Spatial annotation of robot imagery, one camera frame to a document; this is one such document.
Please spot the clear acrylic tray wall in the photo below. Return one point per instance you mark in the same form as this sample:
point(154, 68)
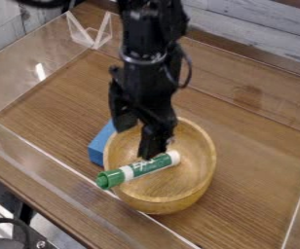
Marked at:
point(67, 198)

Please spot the brown wooden bowl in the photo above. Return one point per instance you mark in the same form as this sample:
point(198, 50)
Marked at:
point(170, 190)

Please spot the clear acrylic corner bracket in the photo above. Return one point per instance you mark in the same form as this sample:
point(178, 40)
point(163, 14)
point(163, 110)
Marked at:
point(87, 36)

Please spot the black metal stand base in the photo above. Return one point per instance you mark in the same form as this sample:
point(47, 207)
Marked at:
point(31, 239)

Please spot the green Expo marker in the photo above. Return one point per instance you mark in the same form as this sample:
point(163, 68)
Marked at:
point(111, 178)

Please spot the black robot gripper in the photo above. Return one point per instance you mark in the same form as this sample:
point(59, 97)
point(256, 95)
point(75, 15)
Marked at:
point(146, 80)

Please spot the blue foam block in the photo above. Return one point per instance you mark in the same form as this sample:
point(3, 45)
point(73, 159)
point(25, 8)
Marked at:
point(95, 147)

